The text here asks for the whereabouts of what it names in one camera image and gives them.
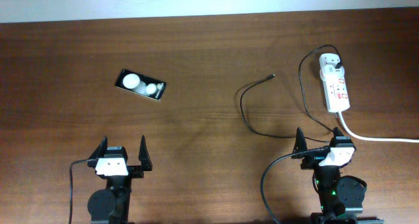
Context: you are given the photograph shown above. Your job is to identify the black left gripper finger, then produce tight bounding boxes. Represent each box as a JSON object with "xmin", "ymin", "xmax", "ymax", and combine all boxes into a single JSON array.
[
  {"xmin": 87, "ymin": 136, "xmax": 108, "ymax": 167},
  {"xmin": 138, "ymin": 135, "xmax": 153, "ymax": 171}
]

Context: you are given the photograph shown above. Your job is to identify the black Galaxy flip phone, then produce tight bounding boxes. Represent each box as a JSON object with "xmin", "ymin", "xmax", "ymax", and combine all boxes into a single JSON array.
[{"xmin": 115, "ymin": 69, "xmax": 167, "ymax": 101}]

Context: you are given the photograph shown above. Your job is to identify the black USB charging cable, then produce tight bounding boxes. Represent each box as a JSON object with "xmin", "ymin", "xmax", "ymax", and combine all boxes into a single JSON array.
[{"xmin": 240, "ymin": 44, "xmax": 344, "ymax": 144}]

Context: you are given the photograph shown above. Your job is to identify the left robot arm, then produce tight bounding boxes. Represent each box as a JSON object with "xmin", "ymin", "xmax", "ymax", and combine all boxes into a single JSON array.
[{"xmin": 87, "ymin": 136, "xmax": 153, "ymax": 223}]

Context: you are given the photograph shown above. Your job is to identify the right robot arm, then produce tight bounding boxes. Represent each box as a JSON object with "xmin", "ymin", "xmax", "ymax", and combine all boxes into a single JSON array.
[{"xmin": 291, "ymin": 128, "xmax": 385, "ymax": 223}]

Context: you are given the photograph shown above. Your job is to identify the white USB charger plug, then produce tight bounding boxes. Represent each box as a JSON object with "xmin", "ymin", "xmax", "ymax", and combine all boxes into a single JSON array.
[{"xmin": 319, "ymin": 53, "xmax": 344, "ymax": 81}]

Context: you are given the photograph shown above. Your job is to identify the white power strip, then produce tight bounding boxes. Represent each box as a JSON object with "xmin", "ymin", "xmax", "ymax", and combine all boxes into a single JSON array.
[{"xmin": 319, "ymin": 52, "xmax": 351, "ymax": 113}]

